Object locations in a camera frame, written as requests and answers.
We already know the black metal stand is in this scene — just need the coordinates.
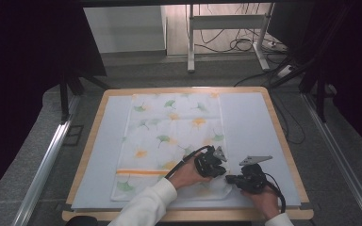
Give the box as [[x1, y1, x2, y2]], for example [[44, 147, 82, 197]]
[[58, 71, 115, 124], [269, 56, 337, 124]]

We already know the white power strip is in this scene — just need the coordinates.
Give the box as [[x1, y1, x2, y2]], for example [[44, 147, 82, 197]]
[[277, 64, 297, 78]]

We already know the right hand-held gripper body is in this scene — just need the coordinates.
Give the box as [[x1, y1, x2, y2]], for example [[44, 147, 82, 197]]
[[239, 155, 273, 194]]

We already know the white cabinet panel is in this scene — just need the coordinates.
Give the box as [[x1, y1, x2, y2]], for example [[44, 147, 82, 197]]
[[82, 5, 168, 55]]

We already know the aluminium floor rail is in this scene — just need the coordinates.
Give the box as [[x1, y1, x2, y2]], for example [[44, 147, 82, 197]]
[[11, 93, 80, 226], [301, 93, 362, 226]]

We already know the person's right hand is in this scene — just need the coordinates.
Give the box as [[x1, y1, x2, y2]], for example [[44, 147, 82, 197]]
[[241, 185, 281, 220]]

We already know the dark curtain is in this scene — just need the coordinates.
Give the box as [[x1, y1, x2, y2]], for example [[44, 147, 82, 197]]
[[0, 0, 107, 203], [295, 0, 362, 158]]

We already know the right hand-held gripper black cable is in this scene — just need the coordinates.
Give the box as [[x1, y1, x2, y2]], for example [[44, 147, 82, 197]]
[[263, 172, 288, 215]]

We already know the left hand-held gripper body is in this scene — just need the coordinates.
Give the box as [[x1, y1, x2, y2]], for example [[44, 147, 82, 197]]
[[194, 145, 228, 179]]

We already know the long black floor cable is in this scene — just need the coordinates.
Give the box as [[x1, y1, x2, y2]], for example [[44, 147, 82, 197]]
[[234, 71, 306, 146]]

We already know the dark rounded object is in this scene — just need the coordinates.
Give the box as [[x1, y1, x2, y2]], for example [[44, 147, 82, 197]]
[[65, 215, 99, 226]]

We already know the person's left hand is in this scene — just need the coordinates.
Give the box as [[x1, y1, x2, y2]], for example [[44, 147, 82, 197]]
[[169, 157, 213, 190]]

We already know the tangle of black floor cables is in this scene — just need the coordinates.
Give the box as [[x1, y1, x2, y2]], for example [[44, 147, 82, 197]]
[[197, 27, 267, 54]]

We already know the white leaf print cloth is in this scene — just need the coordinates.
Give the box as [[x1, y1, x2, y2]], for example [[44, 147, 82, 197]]
[[110, 92, 234, 202]]

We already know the wooden table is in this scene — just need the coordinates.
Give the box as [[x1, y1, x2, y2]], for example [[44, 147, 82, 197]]
[[61, 86, 315, 222]]

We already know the white metal desk frame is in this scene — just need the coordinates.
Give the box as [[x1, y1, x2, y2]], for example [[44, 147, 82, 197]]
[[187, 3, 276, 73]]

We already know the pale blue table mat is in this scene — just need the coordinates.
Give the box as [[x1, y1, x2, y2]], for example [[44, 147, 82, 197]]
[[71, 91, 303, 211]]

